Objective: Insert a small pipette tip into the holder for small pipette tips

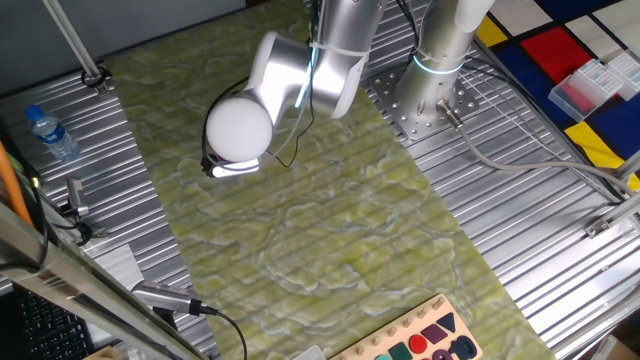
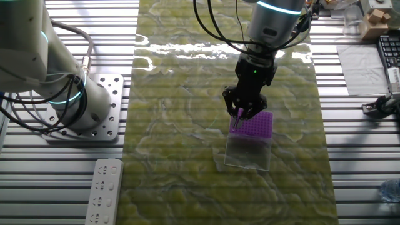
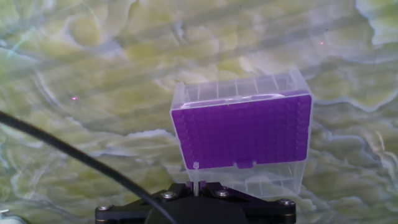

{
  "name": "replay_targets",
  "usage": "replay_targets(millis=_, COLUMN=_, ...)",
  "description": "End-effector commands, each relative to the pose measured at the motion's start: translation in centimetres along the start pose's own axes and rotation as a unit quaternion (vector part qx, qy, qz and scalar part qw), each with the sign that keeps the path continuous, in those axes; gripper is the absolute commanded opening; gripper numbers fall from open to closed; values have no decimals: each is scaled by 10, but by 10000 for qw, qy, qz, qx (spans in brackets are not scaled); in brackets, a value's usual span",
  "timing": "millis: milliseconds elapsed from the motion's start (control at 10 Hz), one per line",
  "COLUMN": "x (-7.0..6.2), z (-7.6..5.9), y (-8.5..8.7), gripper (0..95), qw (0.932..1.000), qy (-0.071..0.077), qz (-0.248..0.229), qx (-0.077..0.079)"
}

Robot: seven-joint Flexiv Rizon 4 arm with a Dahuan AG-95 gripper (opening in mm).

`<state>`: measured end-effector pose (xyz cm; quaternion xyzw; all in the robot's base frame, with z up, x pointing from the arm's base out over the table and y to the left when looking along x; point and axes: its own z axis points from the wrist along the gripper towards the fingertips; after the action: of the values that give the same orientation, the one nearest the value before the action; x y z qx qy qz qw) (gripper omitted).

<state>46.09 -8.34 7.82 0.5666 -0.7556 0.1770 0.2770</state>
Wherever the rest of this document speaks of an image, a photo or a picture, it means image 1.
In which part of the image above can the aluminium pole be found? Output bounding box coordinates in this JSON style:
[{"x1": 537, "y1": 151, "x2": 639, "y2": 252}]
[{"x1": 42, "y1": 0, "x2": 110, "y2": 96}]

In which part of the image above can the colourful checked cloth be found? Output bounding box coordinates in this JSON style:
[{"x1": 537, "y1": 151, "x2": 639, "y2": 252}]
[{"x1": 474, "y1": 0, "x2": 640, "y2": 192}]

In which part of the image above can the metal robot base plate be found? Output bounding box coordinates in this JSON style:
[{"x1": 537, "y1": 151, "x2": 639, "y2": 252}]
[{"x1": 368, "y1": 62, "x2": 481, "y2": 142}]

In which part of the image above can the orange pipe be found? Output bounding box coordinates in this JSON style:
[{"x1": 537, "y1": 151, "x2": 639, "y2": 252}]
[{"x1": 0, "y1": 141, "x2": 34, "y2": 229}]

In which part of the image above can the wooden shape puzzle board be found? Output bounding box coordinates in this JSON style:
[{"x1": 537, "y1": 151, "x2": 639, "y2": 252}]
[{"x1": 329, "y1": 293, "x2": 485, "y2": 360}]

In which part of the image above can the red round puzzle piece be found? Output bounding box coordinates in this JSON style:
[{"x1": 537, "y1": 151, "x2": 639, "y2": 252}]
[{"x1": 408, "y1": 333, "x2": 429, "y2": 355}]

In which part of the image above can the black clamp tool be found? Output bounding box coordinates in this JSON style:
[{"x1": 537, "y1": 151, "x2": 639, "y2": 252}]
[{"x1": 58, "y1": 177, "x2": 109, "y2": 246}]

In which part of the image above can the white pipette tip box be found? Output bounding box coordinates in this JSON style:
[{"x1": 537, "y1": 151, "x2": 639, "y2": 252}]
[
  {"x1": 607, "y1": 48, "x2": 640, "y2": 101},
  {"x1": 547, "y1": 58, "x2": 625, "y2": 123}
]

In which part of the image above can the clear plastic water bottle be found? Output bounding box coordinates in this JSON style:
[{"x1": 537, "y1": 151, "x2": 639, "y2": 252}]
[{"x1": 24, "y1": 104, "x2": 81, "y2": 162}]

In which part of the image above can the purple square puzzle piece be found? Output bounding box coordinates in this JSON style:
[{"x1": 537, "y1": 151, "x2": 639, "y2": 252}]
[{"x1": 420, "y1": 323, "x2": 449, "y2": 345}]

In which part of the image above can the black keyboard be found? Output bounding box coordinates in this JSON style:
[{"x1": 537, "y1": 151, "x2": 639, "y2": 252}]
[{"x1": 14, "y1": 289, "x2": 96, "y2": 360}]

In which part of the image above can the brown cardboard box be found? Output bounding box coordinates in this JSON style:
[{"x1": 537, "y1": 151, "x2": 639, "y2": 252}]
[{"x1": 597, "y1": 333, "x2": 640, "y2": 360}]

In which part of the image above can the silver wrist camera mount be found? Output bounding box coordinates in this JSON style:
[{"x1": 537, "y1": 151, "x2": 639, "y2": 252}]
[{"x1": 209, "y1": 158, "x2": 261, "y2": 179}]

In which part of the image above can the green marble pattern mat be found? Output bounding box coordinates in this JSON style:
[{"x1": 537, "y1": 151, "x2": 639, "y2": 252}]
[{"x1": 102, "y1": 0, "x2": 557, "y2": 360}]

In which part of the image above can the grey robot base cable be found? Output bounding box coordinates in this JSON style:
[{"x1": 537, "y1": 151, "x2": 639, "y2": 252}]
[{"x1": 435, "y1": 98, "x2": 636, "y2": 196}]

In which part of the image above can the white paper sheet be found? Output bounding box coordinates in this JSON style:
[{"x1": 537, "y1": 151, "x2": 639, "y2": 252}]
[{"x1": 92, "y1": 243, "x2": 146, "y2": 291}]

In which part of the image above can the translucent white plastic lid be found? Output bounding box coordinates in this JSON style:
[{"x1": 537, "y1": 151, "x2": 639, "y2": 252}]
[{"x1": 293, "y1": 344, "x2": 327, "y2": 360}]

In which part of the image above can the dark blue puzzle piece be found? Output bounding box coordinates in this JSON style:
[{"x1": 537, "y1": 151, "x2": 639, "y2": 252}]
[{"x1": 447, "y1": 334, "x2": 479, "y2": 360}]

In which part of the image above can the silver camera with cable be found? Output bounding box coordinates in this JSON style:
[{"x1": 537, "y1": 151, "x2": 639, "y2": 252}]
[{"x1": 130, "y1": 279, "x2": 249, "y2": 360}]

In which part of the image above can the blue triangle puzzle piece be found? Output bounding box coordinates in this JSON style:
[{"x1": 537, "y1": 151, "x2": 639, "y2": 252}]
[{"x1": 436, "y1": 312, "x2": 457, "y2": 334}]

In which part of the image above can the aluminium frame bar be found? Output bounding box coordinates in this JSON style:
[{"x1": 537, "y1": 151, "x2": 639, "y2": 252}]
[{"x1": 0, "y1": 199, "x2": 206, "y2": 360}]

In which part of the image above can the green square puzzle piece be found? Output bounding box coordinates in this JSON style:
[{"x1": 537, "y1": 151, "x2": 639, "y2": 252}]
[{"x1": 388, "y1": 342, "x2": 414, "y2": 360}]

